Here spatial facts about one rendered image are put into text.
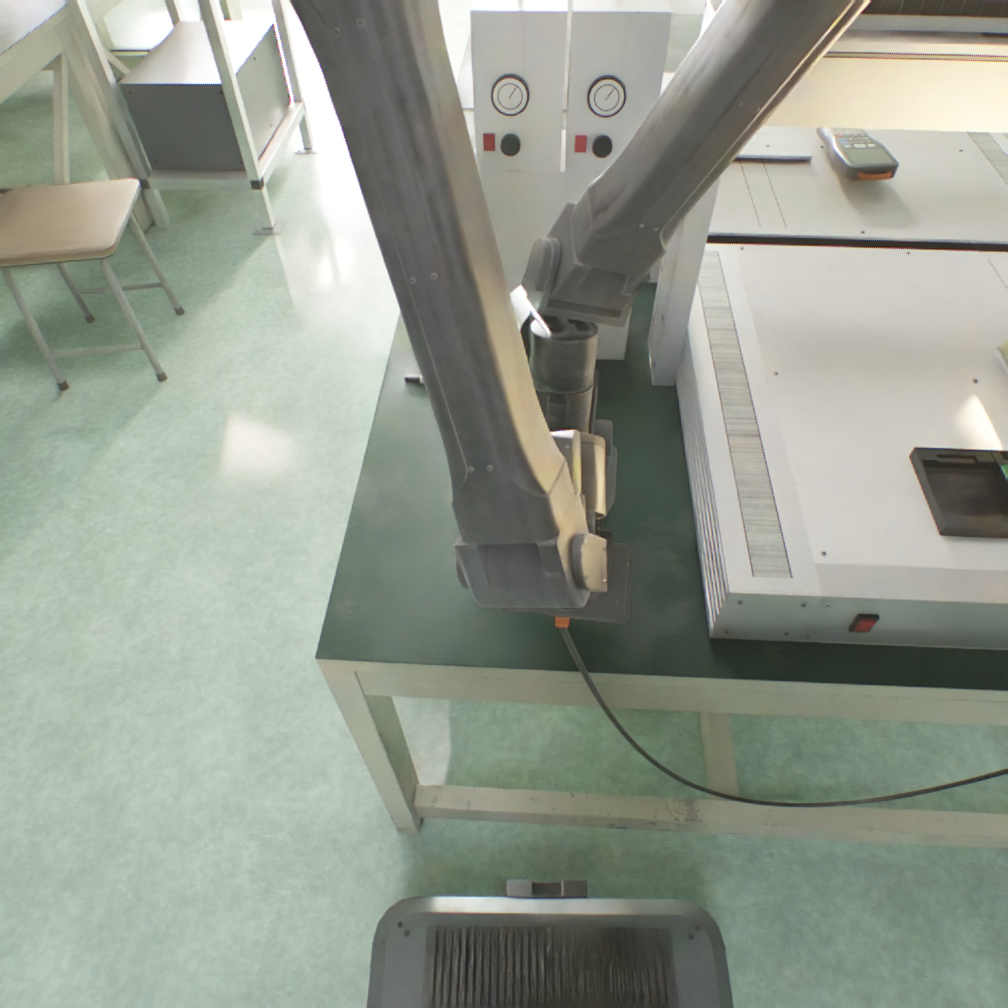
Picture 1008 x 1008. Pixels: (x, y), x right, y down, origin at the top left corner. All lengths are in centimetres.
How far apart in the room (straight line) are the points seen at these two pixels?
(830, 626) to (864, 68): 58
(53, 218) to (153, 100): 81
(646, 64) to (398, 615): 67
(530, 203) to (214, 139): 215
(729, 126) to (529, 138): 50
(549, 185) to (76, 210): 167
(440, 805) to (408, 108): 120
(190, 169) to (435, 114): 279
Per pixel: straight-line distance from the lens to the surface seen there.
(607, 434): 68
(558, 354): 61
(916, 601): 84
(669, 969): 124
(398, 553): 90
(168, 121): 308
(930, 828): 155
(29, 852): 178
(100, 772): 178
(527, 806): 138
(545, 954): 123
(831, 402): 99
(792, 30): 46
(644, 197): 52
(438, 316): 37
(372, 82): 36
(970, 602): 86
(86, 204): 243
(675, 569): 90
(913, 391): 106
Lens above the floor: 148
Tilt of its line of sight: 51 degrees down
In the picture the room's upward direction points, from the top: 1 degrees counter-clockwise
